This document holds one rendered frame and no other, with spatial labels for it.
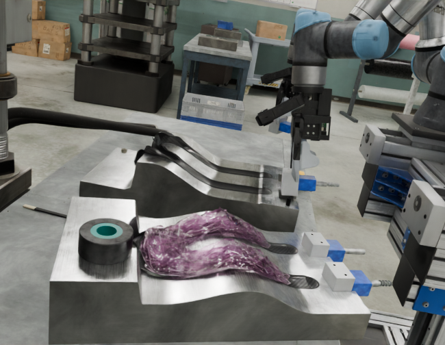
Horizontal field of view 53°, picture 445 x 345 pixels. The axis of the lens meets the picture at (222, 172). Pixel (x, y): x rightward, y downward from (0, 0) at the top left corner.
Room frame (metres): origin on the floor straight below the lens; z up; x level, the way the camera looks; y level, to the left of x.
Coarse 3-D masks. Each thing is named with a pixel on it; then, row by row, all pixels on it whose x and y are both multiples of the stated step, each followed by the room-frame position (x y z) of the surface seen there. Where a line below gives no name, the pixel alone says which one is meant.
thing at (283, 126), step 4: (284, 116) 1.48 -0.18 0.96; (280, 120) 1.45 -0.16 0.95; (284, 120) 1.47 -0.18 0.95; (272, 124) 1.46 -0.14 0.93; (276, 124) 1.45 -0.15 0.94; (280, 124) 1.45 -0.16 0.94; (284, 124) 1.44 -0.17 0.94; (288, 124) 1.44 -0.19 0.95; (268, 128) 1.46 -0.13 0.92; (272, 128) 1.45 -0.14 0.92; (276, 128) 1.45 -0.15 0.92; (280, 128) 1.44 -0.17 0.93; (284, 128) 1.44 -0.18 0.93; (288, 128) 1.43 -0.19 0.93; (272, 132) 1.45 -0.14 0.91; (276, 132) 1.45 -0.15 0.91; (280, 132) 1.46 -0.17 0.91; (288, 132) 1.43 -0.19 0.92
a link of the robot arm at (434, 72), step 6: (444, 48) 1.36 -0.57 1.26; (438, 54) 1.41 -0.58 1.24; (444, 54) 1.34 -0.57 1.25; (432, 60) 1.41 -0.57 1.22; (438, 60) 1.37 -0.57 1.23; (444, 60) 1.33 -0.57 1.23; (432, 66) 1.39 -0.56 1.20; (438, 66) 1.35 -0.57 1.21; (444, 66) 1.33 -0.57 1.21; (426, 72) 1.42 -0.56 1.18; (432, 72) 1.38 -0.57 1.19; (438, 72) 1.34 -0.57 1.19; (444, 72) 1.32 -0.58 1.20; (432, 78) 1.37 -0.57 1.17; (438, 78) 1.33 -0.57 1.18; (444, 78) 1.32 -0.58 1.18; (432, 84) 1.35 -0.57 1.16; (438, 84) 1.33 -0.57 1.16; (444, 84) 1.31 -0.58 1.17; (432, 90) 1.34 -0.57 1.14; (438, 90) 1.32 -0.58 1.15; (444, 90) 1.31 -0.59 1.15
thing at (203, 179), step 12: (168, 132) 1.11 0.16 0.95; (156, 144) 1.00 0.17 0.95; (180, 144) 1.07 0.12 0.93; (168, 156) 0.96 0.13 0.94; (192, 168) 0.99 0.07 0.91; (216, 168) 1.09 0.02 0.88; (228, 168) 1.10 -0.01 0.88; (204, 180) 0.98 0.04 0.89; (252, 192) 0.95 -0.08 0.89; (264, 192) 0.97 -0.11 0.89
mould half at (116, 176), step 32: (128, 160) 1.09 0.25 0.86; (160, 160) 0.94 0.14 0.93; (192, 160) 1.04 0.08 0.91; (224, 160) 1.16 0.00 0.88; (96, 192) 0.92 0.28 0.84; (128, 192) 0.92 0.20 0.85; (160, 192) 0.91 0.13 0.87; (192, 192) 0.91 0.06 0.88; (224, 192) 0.94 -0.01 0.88; (256, 224) 0.90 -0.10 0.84; (288, 224) 0.90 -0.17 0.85
